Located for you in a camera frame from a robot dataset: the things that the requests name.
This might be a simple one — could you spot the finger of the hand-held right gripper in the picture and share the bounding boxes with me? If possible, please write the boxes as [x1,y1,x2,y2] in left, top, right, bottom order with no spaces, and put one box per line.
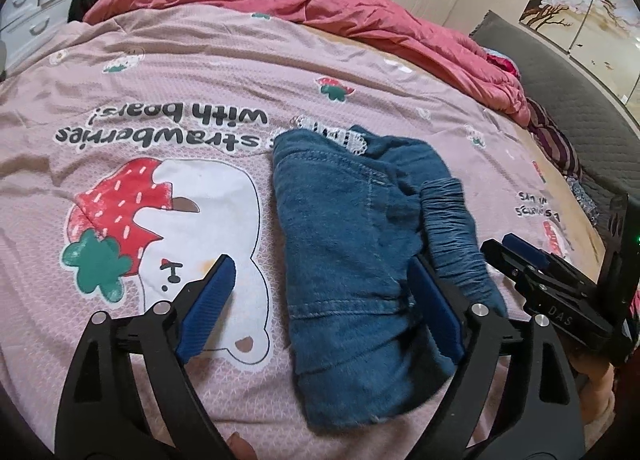
[502,234,596,291]
[480,239,539,301]

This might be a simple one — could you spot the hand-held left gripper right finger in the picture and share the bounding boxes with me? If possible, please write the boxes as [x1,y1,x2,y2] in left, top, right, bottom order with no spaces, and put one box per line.
[407,256,587,460]

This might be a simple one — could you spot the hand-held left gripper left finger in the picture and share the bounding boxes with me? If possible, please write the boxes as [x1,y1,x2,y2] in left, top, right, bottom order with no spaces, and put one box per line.
[54,254,237,460]

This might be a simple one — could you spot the blue denim pants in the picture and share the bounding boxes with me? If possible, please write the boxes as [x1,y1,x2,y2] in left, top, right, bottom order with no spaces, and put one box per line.
[271,125,508,430]

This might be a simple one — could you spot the person's right forearm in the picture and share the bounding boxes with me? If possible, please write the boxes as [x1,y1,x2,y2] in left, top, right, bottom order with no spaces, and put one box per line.
[584,384,619,442]

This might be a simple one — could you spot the person's right hand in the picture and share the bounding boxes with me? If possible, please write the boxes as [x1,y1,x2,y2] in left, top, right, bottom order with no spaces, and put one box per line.
[571,351,615,393]

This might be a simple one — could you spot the tan bed sheet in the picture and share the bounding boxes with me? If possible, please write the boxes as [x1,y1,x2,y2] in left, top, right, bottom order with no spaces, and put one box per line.
[520,135,603,285]

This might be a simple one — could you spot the grey patterned cloth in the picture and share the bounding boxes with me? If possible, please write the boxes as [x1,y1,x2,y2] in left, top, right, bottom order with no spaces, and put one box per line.
[566,177,599,227]

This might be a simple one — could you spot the purple striped cloth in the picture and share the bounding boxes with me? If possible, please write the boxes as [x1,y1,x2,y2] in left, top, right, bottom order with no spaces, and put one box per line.
[527,100,583,178]

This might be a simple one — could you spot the grey quilted headboard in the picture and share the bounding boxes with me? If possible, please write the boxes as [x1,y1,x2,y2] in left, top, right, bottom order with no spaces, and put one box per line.
[468,10,640,221]

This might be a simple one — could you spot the red blue cloth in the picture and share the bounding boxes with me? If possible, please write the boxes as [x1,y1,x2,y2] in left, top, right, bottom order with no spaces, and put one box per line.
[484,52,521,78]

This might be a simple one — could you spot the pink printed bed sheet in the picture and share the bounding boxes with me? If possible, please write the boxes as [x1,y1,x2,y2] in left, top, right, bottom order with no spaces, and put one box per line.
[0,4,601,460]

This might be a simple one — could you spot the red pink quilt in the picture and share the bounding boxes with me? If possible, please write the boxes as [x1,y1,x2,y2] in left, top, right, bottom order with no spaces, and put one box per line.
[82,0,532,128]

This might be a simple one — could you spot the white drawer chest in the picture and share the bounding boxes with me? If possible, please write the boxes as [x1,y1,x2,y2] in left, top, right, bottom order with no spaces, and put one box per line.
[0,0,80,71]

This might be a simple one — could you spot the tree wall painting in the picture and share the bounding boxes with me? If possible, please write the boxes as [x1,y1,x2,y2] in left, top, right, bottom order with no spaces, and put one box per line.
[518,0,640,108]

